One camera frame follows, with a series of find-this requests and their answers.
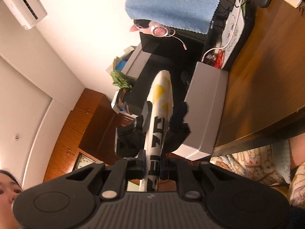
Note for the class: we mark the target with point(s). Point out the multicoloured cloth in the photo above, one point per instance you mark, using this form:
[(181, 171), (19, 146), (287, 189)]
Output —
[(120, 100)]

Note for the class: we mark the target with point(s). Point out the green cloth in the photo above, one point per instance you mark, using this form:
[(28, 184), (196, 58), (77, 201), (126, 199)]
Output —
[(121, 78)]

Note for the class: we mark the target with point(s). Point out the black monitor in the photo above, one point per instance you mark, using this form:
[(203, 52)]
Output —
[(166, 45)]

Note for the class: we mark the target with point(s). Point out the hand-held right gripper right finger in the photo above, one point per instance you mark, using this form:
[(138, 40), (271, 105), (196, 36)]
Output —
[(166, 171)]

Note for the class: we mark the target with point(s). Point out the person's bare leg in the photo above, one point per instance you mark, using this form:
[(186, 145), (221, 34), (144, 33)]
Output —
[(297, 148)]

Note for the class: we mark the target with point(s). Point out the white air conditioner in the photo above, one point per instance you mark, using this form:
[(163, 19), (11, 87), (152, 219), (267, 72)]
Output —
[(26, 7)]

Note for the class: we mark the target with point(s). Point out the pink headset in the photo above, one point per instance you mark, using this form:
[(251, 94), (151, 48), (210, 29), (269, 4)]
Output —
[(158, 30)]

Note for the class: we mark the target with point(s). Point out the person's face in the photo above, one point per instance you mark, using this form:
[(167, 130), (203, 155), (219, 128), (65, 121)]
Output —
[(7, 190)]

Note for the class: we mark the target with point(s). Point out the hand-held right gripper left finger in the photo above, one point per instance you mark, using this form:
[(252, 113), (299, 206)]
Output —
[(140, 169)]

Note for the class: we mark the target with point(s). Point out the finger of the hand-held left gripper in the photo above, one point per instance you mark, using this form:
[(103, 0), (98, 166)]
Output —
[(147, 114), (181, 128)]

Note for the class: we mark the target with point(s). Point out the small ceiling sensor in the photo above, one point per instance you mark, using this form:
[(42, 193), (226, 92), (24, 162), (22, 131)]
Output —
[(16, 137)]

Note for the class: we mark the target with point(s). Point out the white and yellow non-woven bag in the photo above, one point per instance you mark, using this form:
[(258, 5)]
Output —
[(157, 114)]

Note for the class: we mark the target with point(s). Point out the white cardboard box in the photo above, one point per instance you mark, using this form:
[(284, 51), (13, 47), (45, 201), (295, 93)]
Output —
[(207, 105)]

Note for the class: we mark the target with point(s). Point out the small white carton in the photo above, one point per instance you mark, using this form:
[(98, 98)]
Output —
[(128, 49)]

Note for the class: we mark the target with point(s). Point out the grey storage box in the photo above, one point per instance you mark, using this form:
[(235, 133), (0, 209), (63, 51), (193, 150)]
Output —
[(138, 64)]

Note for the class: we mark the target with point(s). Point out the black computer case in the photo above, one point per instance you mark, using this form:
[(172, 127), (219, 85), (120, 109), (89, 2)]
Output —
[(143, 85)]

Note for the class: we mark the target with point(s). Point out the blue towel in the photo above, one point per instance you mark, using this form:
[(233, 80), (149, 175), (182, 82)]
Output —
[(171, 2)]

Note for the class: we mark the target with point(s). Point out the black microphone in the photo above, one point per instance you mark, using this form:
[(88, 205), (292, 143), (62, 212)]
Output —
[(185, 77)]

